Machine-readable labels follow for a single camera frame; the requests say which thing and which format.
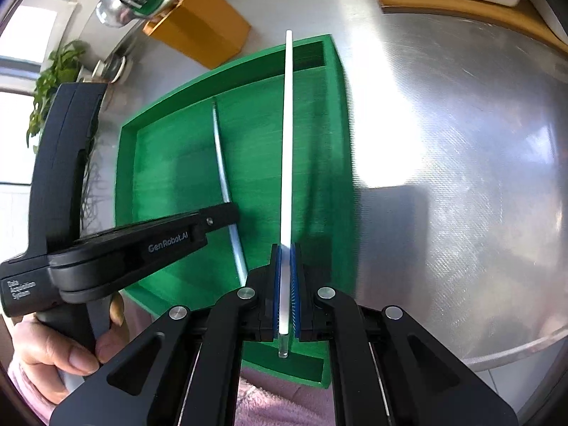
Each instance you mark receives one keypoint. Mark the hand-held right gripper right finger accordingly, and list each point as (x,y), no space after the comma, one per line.
(297,301)

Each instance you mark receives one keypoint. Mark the wooden utensil holder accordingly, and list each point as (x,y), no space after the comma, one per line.
(199,26)

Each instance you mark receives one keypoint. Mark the green plastic tray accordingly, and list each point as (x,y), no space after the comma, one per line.
(177,164)

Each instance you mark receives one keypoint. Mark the person's left hand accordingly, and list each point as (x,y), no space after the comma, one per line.
(53,355)

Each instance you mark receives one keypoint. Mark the potted green plant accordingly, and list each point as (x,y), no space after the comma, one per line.
(57,71)

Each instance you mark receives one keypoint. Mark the window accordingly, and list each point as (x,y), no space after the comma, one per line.
(26,22)

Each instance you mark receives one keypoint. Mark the pink fleece clothing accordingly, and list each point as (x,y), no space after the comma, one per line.
(284,404)

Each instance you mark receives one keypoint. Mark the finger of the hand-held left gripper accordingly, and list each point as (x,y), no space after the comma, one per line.
(222,219)

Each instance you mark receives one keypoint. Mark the white chopstick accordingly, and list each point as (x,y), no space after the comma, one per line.
(239,257)
(288,142)

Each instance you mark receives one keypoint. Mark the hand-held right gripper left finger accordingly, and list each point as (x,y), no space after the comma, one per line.
(277,297)

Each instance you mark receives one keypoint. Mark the wooden rack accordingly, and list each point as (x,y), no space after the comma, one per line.
(443,0)

